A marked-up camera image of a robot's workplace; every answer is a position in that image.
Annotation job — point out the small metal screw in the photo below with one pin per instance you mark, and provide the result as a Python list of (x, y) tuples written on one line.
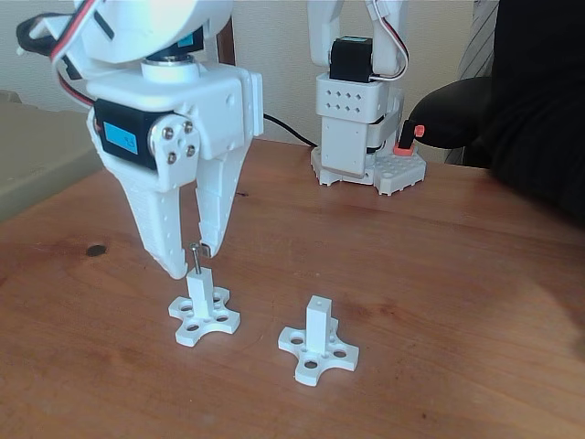
[(197, 263)]

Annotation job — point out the white printed stand with hole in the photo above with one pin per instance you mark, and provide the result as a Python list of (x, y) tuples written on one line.
[(317, 324), (199, 297)]

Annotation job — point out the beige plastic bin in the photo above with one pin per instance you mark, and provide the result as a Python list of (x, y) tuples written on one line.
[(41, 146)]

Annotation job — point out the black office chair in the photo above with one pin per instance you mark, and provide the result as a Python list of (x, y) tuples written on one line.
[(452, 110)]

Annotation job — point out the striped cloth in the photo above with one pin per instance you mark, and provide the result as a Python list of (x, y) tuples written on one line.
[(477, 41)]

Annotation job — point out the black camera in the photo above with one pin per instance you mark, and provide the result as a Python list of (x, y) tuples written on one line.
[(73, 68)]

